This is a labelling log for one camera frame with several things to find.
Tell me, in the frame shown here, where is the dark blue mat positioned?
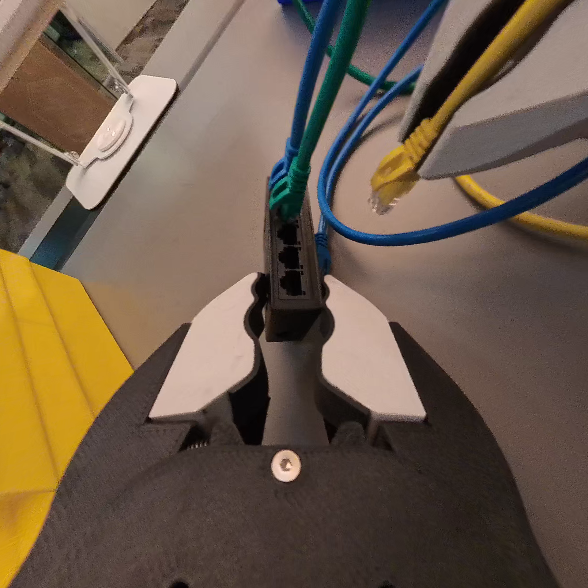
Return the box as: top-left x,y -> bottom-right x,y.
17,186 -> 99,273

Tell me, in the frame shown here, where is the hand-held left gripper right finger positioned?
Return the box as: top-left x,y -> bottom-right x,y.
318,274 -> 428,424

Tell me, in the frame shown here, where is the white base acrylic stand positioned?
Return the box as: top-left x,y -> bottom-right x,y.
0,0 -> 179,211

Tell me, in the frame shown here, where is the wooden board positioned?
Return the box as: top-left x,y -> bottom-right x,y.
0,36 -> 118,159

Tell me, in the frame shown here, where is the yellow ethernet cable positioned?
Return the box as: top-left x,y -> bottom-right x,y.
367,0 -> 588,243

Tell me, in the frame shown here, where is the yellow plastic bin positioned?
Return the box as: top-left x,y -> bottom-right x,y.
0,248 -> 135,588

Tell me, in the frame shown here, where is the green ethernet cable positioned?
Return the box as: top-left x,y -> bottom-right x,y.
269,0 -> 402,222

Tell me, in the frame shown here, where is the blue ethernet cable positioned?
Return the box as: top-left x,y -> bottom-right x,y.
268,0 -> 588,273

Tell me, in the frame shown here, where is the black network switch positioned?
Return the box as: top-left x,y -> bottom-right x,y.
263,177 -> 324,343

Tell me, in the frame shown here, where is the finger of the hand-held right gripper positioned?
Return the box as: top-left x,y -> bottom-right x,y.
418,0 -> 588,181
398,0 -> 522,143

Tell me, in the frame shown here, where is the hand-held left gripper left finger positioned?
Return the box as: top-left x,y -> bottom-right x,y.
147,272 -> 270,421

